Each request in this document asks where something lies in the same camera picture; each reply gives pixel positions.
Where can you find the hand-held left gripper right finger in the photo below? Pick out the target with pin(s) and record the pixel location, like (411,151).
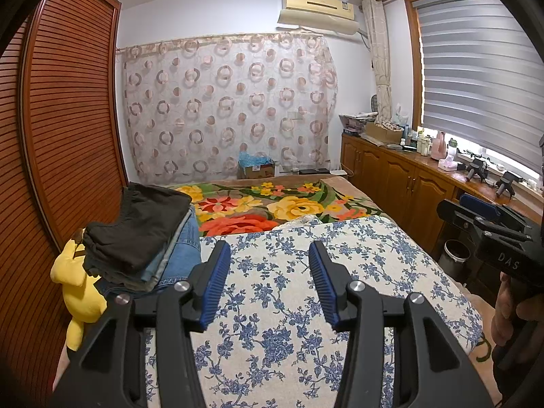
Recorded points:
(325,289)

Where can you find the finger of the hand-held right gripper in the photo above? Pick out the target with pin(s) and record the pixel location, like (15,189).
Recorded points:
(478,204)
(454,216)

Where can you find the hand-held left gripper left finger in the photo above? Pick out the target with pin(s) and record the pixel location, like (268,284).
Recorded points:
(214,280)

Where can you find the black pants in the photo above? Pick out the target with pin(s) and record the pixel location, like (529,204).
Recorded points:
(136,225)

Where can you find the grey folded pants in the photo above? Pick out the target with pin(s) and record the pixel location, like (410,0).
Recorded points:
(160,261)

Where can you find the person's right hand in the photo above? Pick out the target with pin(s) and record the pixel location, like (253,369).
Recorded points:
(503,306)

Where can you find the black mini tripod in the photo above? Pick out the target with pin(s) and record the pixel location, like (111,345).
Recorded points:
(478,168)
(509,182)

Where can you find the blue folded jeans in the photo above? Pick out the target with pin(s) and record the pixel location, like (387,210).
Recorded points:
(185,250)

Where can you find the grey trash bin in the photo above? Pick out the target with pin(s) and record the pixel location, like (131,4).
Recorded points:
(454,261)

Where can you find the pink tissue box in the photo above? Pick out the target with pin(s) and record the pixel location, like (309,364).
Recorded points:
(449,164)

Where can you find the blue floral blanket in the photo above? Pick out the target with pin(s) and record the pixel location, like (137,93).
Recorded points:
(272,306)

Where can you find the pink kettle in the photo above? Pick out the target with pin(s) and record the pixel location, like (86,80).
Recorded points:
(439,146)

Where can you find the wooden cabinet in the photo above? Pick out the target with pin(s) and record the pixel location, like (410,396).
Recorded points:
(391,182)

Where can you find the colourful floral blanket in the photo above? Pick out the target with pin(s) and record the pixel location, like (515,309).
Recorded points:
(255,208)

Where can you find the blue bottle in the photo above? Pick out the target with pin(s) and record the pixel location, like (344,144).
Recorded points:
(407,131)

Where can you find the flat open cardboard box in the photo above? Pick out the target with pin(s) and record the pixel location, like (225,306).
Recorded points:
(382,132)

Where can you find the brown cardboard box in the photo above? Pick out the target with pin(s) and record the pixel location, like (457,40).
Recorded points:
(257,172)

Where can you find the white flat box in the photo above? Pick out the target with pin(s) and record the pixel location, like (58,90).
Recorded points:
(339,173)

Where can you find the grey striped window blind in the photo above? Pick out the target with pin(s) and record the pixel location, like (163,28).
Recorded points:
(480,76)

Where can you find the yellow plush toy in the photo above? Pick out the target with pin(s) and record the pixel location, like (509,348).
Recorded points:
(80,293)

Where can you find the stack of magazines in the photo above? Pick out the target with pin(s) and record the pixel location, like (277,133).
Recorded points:
(357,122)

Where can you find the small desk fan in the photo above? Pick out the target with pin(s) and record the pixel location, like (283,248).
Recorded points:
(375,103)

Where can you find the beige tied curtain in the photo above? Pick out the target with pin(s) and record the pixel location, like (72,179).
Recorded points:
(378,59)

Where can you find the circle-patterned sheer curtain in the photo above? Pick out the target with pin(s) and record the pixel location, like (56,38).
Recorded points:
(229,106)

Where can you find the wooden louvred wardrobe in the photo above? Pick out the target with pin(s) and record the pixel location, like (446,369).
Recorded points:
(63,114)

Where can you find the cream air conditioner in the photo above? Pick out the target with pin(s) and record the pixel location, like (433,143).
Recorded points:
(318,10)

